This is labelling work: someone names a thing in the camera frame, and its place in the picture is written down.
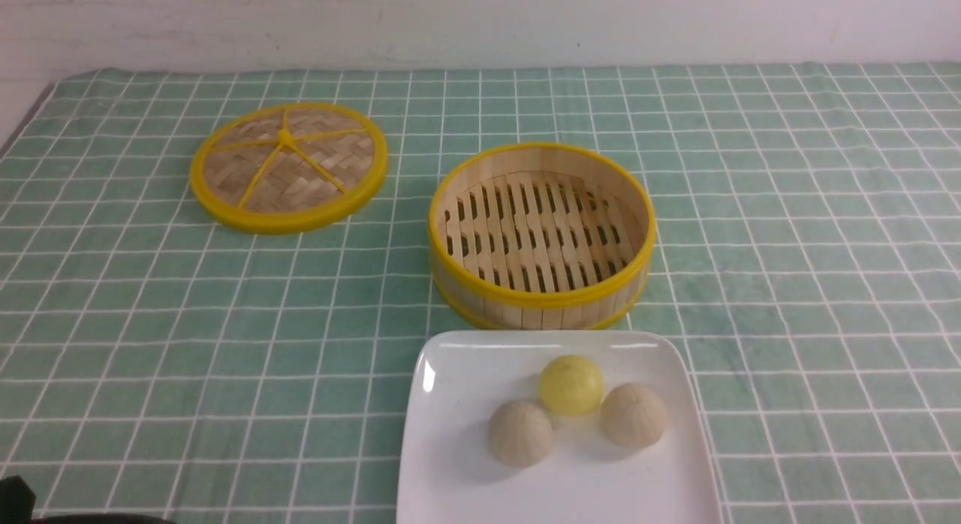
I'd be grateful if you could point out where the right beige steamed bun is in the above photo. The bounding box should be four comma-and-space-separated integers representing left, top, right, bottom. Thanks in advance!
598, 383, 669, 451

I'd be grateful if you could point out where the yellow bamboo steamer basket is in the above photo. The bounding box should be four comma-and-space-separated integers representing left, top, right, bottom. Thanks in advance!
426, 142, 658, 330

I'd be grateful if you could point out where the yellow steamed bun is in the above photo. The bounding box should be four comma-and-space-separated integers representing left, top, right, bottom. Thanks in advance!
538, 355, 605, 417

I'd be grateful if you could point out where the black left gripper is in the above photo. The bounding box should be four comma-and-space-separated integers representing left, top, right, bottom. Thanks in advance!
1, 476, 173, 524

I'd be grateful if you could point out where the beige steamed bun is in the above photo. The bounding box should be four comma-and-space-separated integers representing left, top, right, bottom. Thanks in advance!
598, 383, 669, 451
487, 400, 555, 468

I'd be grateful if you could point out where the yellow bamboo steamer lid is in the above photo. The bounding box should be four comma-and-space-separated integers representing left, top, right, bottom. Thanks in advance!
188, 102, 388, 234

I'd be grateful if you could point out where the white square plate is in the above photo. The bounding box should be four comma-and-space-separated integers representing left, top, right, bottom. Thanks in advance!
396, 330, 724, 523

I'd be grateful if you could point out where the left beige steamed bun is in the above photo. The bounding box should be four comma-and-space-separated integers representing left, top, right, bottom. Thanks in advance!
487, 400, 555, 468

